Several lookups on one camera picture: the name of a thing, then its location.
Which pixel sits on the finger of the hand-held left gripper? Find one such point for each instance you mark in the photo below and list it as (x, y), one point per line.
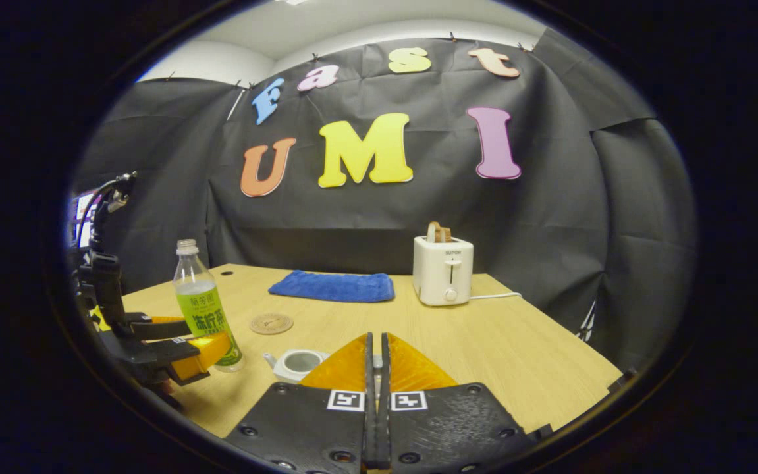
(155, 352)
(155, 329)

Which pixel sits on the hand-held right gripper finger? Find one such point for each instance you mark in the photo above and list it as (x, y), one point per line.
(369, 434)
(384, 434)

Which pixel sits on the green label water bottle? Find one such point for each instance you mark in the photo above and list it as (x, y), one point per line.
(202, 309)

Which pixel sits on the white teacup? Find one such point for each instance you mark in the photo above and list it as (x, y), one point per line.
(290, 368)

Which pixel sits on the round wooden coaster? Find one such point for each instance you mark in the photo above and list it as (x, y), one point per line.
(271, 323)

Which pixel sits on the computer monitor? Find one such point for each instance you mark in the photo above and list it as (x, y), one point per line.
(81, 214)

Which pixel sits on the blue towel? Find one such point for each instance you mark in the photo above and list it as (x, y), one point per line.
(332, 287)

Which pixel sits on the white toaster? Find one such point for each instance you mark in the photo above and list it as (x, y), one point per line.
(443, 273)

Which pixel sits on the bread slice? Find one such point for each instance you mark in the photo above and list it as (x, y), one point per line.
(438, 232)

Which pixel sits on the white thin frame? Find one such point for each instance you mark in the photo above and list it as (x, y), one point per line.
(587, 322)

